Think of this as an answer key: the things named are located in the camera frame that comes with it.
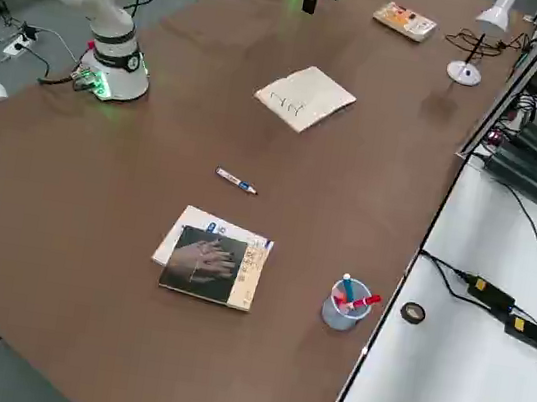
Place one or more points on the white notebook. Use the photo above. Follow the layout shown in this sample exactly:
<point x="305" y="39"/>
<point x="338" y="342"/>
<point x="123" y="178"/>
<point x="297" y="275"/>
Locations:
<point x="309" y="96"/>

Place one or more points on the white and blue marker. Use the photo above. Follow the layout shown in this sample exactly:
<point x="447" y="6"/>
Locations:
<point x="236" y="181"/>

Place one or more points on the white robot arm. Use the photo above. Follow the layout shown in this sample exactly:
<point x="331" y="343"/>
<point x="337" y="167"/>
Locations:
<point x="103" y="24"/>

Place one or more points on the blue marker white end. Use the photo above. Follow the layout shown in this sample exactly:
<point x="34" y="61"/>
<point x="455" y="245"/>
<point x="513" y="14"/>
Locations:
<point x="349" y="289"/>

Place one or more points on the red marker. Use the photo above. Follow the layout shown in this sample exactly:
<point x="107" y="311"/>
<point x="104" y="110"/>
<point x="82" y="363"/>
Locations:
<point x="364" y="302"/>

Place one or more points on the orange and yellow book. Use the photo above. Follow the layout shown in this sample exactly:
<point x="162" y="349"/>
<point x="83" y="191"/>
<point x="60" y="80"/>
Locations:
<point x="404" y="21"/>

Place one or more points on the white desk lamp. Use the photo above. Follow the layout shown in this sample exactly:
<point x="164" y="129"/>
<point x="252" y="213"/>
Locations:
<point x="496" y="12"/>

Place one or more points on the circuit board with red light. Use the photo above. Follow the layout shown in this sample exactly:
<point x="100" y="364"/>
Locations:
<point x="495" y="138"/>

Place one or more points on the white book blue label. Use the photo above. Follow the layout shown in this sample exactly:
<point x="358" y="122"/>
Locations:
<point x="190" y="219"/>

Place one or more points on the dark book with hands cover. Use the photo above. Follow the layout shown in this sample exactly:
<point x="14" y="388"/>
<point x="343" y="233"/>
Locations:
<point x="204" y="262"/>

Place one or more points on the white floor power strip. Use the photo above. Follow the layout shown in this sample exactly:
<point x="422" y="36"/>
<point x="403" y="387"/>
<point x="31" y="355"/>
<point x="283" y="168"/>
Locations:
<point x="16" y="47"/>

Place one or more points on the clear pen cup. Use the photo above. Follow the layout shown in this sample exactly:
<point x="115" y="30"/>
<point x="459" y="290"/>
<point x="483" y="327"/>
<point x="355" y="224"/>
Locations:
<point x="339" y="318"/>

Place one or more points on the black tape roll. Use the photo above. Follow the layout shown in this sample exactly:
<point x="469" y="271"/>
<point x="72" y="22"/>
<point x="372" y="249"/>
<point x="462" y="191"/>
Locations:
<point x="403" y="311"/>

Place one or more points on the black power adapter yellow label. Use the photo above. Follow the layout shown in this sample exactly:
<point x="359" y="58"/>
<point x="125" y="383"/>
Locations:
<point x="490" y="291"/>
<point x="529" y="332"/>

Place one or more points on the aluminium frame post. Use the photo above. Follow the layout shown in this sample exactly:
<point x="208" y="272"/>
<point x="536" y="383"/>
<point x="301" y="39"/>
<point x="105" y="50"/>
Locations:
<point x="510" y="90"/>

